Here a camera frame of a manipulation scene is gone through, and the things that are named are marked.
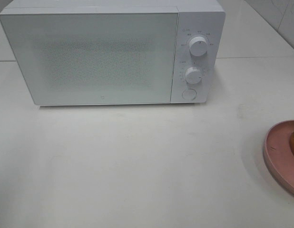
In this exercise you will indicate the white round door button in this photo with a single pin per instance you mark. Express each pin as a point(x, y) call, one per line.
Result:
point(189, 94)

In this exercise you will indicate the white round knob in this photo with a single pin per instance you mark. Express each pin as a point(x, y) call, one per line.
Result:
point(198, 45)
point(193, 75)

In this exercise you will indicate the pink round plate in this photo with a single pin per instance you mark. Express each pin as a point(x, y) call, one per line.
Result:
point(278, 155)

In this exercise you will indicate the white microwave oven body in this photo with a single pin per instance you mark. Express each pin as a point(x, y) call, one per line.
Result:
point(195, 17)

